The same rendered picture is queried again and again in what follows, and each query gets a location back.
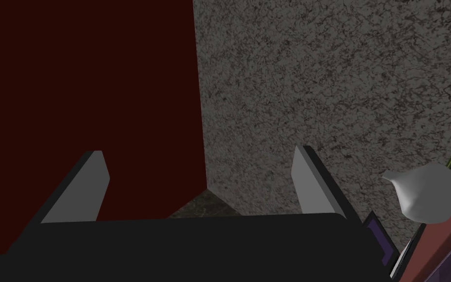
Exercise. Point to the white vase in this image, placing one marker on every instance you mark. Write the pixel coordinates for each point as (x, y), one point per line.
(425, 194)

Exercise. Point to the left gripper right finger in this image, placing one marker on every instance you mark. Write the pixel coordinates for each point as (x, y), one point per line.
(314, 188)

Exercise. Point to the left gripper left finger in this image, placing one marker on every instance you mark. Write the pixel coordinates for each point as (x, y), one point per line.
(80, 192)

